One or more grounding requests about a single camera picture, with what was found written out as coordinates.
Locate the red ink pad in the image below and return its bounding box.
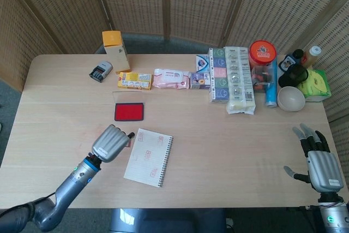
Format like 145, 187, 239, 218
112, 90, 145, 122

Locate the black bottle blue label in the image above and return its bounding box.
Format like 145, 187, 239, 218
280, 49, 305, 74

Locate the blue white soap box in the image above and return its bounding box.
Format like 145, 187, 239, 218
195, 54, 210, 74

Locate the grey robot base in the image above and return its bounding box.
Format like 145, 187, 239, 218
109, 207, 227, 233

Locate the beige bowl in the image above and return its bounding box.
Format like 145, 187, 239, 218
277, 86, 306, 112

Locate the long white clear-wrapped packet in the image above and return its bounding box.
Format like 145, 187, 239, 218
224, 46, 257, 116

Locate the tall beige orange box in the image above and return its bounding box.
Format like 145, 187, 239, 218
102, 30, 131, 75

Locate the multicolour tissue pack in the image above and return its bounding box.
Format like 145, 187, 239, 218
208, 47, 229, 104

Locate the yellow bottle white cap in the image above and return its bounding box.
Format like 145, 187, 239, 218
302, 45, 322, 69

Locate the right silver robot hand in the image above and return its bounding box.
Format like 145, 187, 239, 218
283, 123, 345, 194

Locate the black cup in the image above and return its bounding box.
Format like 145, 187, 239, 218
278, 64, 309, 88

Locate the grey date stamper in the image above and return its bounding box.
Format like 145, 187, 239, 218
88, 60, 113, 83

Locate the clear jar orange lid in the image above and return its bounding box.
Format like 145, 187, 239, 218
248, 39, 278, 93

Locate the blue cylinder tube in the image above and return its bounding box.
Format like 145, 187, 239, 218
264, 58, 278, 107

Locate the white spiral notebook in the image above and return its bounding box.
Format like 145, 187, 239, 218
123, 128, 175, 189

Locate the small purple box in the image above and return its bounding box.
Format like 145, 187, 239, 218
189, 72, 211, 90

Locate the wooden folding screen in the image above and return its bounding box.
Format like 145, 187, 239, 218
0, 0, 349, 123

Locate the flat yellow box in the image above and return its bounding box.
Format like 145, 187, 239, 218
117, 71, 153, 91

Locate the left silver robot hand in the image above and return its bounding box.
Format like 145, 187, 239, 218
91, 124, 136, 163

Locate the pink wet wipes pack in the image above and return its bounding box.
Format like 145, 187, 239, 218
152, 68, 191, 90

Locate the green tissue pack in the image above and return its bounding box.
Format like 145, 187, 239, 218
297, 68, 332, 103

